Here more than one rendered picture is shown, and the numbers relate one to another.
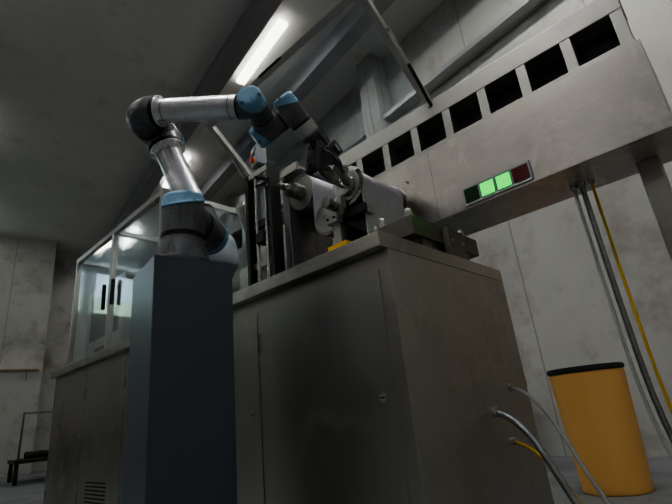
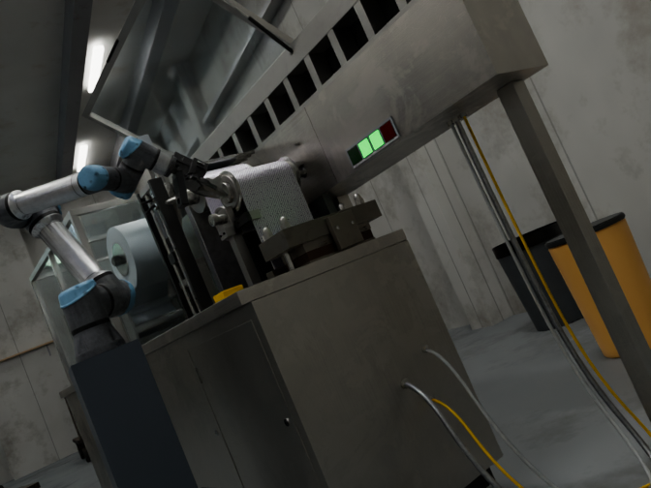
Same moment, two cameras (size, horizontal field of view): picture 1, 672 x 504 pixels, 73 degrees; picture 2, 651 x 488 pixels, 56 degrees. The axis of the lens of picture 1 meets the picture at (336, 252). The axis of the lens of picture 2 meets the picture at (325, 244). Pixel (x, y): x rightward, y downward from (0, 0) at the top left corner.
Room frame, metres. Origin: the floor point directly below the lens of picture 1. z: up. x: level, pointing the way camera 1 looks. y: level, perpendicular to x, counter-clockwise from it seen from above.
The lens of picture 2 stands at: (-0.55, -0.66, 0.79)
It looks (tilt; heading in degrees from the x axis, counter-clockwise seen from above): 5 degrees up; 10
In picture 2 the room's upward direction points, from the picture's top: 23 degrees counter-clockwise
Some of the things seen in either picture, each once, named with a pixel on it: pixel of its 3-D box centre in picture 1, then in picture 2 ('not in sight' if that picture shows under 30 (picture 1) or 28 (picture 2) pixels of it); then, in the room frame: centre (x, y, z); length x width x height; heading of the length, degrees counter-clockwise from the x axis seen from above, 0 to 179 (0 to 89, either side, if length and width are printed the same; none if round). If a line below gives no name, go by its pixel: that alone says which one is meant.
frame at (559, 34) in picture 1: (299, 203); (214, 166); (2.16, 0.16, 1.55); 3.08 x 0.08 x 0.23; 48
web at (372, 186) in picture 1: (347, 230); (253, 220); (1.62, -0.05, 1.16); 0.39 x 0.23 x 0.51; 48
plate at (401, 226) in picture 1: (427, 244); (322, 229); (1.44, -0.31, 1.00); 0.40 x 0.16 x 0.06; 138
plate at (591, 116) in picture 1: (314, 253); (249, 213); (2.21, 0.11, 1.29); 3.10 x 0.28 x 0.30; 48
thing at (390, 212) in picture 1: (387, 223); (281, 214); (1.49, -0.19, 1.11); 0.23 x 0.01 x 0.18; 138
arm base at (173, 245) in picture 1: (182, 253); (96, 340); (1.16, 0.42, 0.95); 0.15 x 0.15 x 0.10
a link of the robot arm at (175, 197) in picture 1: (184, 215); (83, 304); (1.16, 0.42, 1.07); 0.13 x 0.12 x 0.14; 172
